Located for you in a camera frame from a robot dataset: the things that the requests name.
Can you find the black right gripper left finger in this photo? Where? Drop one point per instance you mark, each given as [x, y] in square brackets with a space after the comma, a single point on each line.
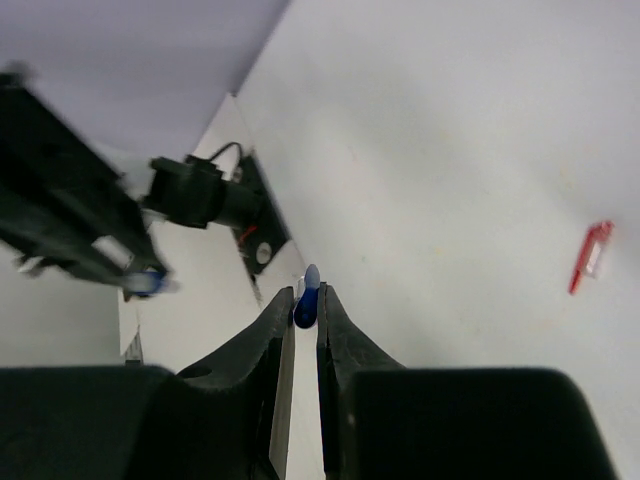
[226, 416]

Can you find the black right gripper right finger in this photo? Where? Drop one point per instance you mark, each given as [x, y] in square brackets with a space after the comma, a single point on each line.
[382, 420]

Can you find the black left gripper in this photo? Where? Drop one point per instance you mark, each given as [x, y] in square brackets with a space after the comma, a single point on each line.
[62, 205]

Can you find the red pen cap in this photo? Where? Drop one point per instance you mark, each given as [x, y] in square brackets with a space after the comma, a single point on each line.
[595, 241]

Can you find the blue gel pen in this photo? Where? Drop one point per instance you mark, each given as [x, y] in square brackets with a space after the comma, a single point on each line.
[149, 283]

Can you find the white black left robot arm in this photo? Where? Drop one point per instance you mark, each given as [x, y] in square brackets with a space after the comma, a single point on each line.
[189, 193]

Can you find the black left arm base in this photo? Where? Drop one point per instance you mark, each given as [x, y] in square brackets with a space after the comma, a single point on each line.
[262, 238]

